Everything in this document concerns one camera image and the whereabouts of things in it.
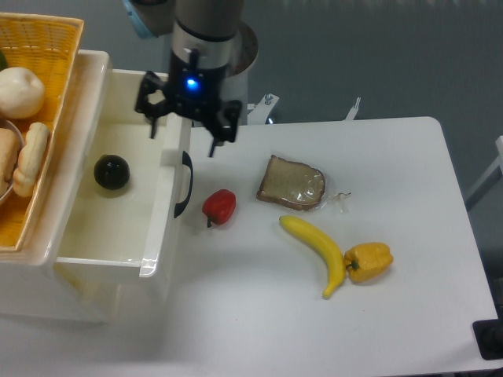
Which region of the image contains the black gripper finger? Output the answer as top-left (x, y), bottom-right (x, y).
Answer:
top-left (134, 71), bottom-right (174, 140)
top-left (208, 100), bottom-right (242, 158)

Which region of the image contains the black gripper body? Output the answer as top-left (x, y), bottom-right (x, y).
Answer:
top-left (164, 53), bottom-right (229, 122)

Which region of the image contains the dark purple mangosteen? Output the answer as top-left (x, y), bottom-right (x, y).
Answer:
top-left (94, 154), bottom-right (130, 190)

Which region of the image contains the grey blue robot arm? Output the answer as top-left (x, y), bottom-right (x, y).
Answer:
top-left (123, 1), bottom-right (243, 148)

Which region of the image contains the white upper drawer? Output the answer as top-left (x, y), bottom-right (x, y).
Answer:
top-left (57, 70), bottom-right (191, 283)

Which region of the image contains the red bell pepper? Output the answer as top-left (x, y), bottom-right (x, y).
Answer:
top-left (202, 189), bottom-right (237, 228)

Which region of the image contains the wrapped bread slice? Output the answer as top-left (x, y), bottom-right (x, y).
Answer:
top-left (255, 155), bottom-right (351, 212)

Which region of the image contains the yellow woven basket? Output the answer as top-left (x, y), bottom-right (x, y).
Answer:
top-left (1, 13), bottom-right (84, 253)

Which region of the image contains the white round bun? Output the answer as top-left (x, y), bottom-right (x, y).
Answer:
top-left (1, 67), bottom-right (46, 119)

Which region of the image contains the beige twisted bread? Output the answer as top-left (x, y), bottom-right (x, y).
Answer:
top-left (13, 123), bottom-right (50, 197)

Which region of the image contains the metal bowl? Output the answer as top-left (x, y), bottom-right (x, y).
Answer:
top-left (1, 119), bottom-right (24, 204)

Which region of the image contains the tan bread loaf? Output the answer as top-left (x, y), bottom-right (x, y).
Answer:
top-left (0, 128), bottom-right (20, 196)

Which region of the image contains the yellow banana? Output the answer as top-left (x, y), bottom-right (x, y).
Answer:
top-left (279, 215), bottom-right (346, 299)

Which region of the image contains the yellow bell pepper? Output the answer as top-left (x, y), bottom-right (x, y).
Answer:
top-left (343, 242), bottom-right (394, 284)

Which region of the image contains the black device at edge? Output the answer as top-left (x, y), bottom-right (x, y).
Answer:
top-left (472, 319), bottom-right (502, 361)

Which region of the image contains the white metal bracket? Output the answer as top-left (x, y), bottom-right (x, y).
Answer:
top-left (247, 93), bottom-right (280, 125)

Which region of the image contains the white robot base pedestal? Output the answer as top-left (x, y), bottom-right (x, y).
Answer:
top-left (219, 19), bottom-right (259, 128)

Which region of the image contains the black drawer handle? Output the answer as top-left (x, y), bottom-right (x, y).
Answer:
top-left (174, 151), bottom-right (194, 218)

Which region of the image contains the white frame at right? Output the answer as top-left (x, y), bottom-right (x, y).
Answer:
top-left (464, 136), bottom-right (502, 211)

